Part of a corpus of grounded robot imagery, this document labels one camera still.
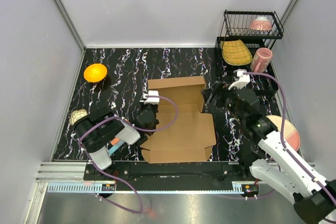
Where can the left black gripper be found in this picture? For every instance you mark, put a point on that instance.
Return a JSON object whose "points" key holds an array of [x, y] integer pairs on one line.
{"points": [[143, 105]]}

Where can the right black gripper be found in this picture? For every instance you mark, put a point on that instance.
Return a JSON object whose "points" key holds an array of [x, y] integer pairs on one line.
{"points": [[222, 89]]}

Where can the brown cardboard box sheet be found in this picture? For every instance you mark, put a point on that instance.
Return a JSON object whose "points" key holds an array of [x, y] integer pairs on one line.
{"points": [[186, 133]]}

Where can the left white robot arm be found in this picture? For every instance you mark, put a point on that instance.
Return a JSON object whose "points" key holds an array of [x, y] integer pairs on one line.
{"points": [[103, 141]]}

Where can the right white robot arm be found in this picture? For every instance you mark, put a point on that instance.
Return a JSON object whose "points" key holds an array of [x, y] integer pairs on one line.
{"points": [[269, 158]]}

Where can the orange marker pen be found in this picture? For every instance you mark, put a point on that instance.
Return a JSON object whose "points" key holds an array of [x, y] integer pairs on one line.
{"points": [[116, 141]]}

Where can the blue marker pen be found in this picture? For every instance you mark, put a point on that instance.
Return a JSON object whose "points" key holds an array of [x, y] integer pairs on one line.
{"points": [[115, 147]]}

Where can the black marble table mat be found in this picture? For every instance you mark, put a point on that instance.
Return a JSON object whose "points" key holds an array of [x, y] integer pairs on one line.
{"points": [[128, 72]]}

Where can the yellow woven plate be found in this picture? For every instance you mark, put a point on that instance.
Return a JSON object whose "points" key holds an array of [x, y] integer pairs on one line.
{"points": [[236, 53]]}

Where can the pink mug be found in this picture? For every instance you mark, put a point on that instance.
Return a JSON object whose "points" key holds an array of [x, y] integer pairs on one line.
{"points": [[261, 60]]}

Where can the orange bowl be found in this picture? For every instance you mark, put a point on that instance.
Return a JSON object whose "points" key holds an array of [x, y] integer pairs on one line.
{"points": [[95, 73]]}

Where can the small floral patterned bowl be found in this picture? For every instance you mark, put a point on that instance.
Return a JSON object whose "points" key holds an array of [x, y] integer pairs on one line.
{"points": [[77, 115]]}

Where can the pink patterned bowl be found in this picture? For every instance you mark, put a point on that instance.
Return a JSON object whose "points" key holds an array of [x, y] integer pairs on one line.
{"points": [[261, 23]]}

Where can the pink round plate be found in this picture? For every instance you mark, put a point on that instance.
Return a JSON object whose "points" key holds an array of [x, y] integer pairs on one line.
{"points": [[291, 135]]}

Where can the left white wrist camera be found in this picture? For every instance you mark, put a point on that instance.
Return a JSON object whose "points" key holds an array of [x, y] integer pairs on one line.
{"points": [[151, 97]]}

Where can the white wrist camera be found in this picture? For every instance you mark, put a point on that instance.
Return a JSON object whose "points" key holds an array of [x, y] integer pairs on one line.
{"points": [[151, 97], [241, 79]]}

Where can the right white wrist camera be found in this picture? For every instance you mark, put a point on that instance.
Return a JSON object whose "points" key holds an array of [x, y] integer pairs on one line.
{"points": [[241, 79]]}

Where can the black wire dish rack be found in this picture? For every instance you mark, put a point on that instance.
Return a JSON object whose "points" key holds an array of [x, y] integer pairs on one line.
{"points": [[236, 27]]}

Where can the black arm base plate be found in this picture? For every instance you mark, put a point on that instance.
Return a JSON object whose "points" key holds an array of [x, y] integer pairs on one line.
{"points": [[180, 177]]}

